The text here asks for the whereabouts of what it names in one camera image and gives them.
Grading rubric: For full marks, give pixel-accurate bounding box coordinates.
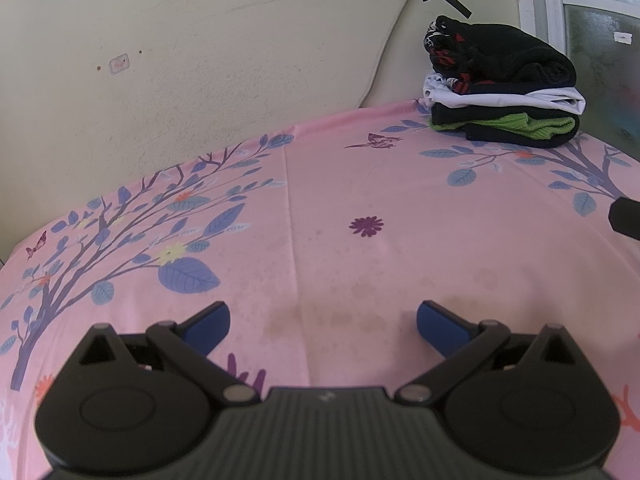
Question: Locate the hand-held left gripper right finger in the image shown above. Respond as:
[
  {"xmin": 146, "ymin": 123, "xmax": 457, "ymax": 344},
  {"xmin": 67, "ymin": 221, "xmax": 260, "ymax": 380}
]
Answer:
[{"xmin": 395, "ymin": 300, "xmax": 579, "ymax": 405}]

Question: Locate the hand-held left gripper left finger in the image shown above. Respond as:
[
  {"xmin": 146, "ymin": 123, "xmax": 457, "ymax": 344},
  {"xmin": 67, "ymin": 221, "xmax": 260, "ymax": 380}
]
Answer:
[{"xmin": 75, "ymin": 301, "xmax": 261, "ymax": 406}]

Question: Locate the pink floral bedsheet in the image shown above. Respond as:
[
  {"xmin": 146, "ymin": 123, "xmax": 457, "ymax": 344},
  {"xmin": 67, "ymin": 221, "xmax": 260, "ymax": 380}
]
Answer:
[{"xmin": 0, "ymin": 98, "xmax": 640, "ymax": 480}]

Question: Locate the black and green garment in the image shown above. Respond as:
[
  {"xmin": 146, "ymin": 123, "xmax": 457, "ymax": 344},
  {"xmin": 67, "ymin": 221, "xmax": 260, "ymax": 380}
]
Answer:
[{"xmin": 429, "ymin": 102, "xmax": 581, "ymax": 150}]

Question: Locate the black garment with red print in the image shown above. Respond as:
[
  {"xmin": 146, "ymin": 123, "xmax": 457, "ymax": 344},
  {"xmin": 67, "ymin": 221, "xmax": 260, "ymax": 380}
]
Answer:
[{"xmin": 423, "ymin": 15, "xmax": 579, "ymax": 96}]

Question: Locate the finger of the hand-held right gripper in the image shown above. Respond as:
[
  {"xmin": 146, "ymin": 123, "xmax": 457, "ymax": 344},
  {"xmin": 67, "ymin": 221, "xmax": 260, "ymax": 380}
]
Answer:
[{"xmin": 607, "ymin": 197, "xmax": 640, "ymax": 241}]

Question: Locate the white garment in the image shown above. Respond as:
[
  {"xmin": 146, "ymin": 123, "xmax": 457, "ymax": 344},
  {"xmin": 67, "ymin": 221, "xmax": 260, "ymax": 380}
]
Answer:
[{"xmin": 422, "ymin": 73, "xmax": 587, "ymax": 116}]

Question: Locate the white wall cable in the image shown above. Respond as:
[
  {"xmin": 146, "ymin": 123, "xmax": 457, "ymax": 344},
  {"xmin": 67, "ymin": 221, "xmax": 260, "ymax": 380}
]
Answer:
[{"xmin": 356, "ymin": 0, "xmax": 419, "ymax": 110}]

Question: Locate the white-framed frosted window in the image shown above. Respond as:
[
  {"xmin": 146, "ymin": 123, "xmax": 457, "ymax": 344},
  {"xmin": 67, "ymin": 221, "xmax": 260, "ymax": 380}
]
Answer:
[{"xmin": 515, "ymin": 0, "xmax": 640, "ymax": 158}]

